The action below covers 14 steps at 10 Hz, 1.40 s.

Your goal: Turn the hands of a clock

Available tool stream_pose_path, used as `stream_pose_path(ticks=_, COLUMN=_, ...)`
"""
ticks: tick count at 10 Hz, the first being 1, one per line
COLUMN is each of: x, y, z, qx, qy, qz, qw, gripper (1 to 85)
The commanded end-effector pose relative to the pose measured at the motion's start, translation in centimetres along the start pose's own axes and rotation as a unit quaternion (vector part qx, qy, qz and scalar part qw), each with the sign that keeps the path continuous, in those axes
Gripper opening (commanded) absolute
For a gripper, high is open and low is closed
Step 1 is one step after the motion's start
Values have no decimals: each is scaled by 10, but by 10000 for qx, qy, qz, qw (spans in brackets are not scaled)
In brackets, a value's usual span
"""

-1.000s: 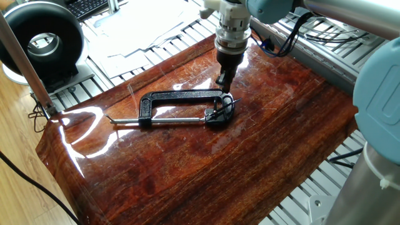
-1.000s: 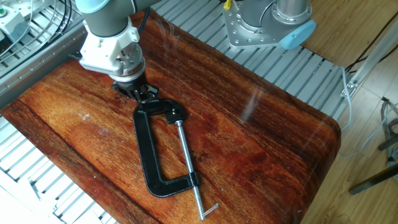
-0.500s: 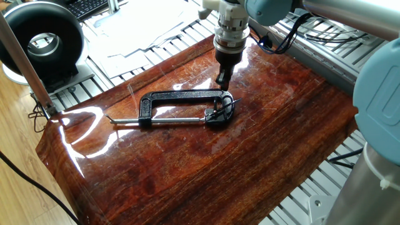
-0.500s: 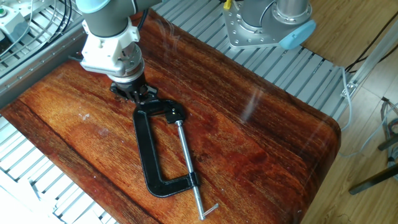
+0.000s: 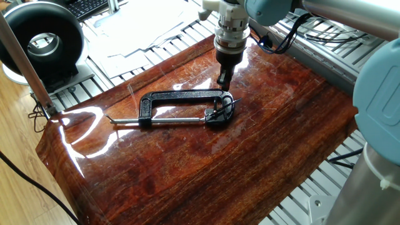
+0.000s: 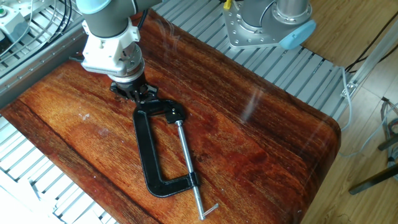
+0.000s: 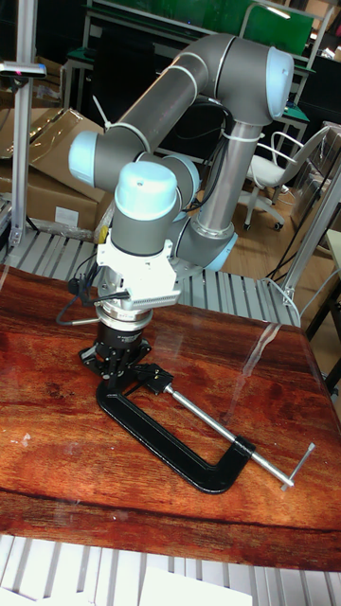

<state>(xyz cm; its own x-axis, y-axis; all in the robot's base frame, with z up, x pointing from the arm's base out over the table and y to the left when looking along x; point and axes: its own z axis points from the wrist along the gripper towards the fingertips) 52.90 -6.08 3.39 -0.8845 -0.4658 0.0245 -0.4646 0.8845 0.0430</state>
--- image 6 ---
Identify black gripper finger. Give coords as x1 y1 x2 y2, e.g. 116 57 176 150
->
136 83 159 105
109 83 135 101

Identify bundle of coloured wires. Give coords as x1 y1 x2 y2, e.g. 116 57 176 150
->
381 96 398 164

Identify aluminium extrusion post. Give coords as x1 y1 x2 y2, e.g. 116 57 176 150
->
340 18 398 100

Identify glossy wood-grain table mat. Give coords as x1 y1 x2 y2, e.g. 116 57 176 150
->
0 9 342 224

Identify grey aluminium frame beam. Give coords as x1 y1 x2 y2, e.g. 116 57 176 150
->
0 23 90 110

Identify black and blue arm cable bundle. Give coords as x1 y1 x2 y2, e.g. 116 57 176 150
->
136 9 149 32

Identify black cables on slatted table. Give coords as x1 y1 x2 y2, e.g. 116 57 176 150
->
29 0 74 46

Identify white paper sheets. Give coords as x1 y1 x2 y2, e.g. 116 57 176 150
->
0 167 65 224

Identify white plastic wrist mount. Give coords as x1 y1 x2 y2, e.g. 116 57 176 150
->
80 18 141 77

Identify small grey electrical box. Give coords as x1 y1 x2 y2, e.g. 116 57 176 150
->
0 6 29 43

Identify thin white cable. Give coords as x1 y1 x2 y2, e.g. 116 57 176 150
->
338 67 398 158

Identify silver robot base mount plate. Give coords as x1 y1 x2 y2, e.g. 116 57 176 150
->
222 0 312 50

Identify dark metal leg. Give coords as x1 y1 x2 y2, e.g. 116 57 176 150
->
348 163 398 196
377 133 398 152

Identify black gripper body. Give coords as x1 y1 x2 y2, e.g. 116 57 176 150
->
113 73 149 94

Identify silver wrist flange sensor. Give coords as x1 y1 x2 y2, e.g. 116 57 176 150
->
107 43 146 84

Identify black cables on wooden floor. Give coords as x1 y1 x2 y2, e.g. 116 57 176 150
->
344 11 398 74

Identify black C-clamp with silver screw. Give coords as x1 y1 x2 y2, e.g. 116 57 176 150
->
132 98 220 221

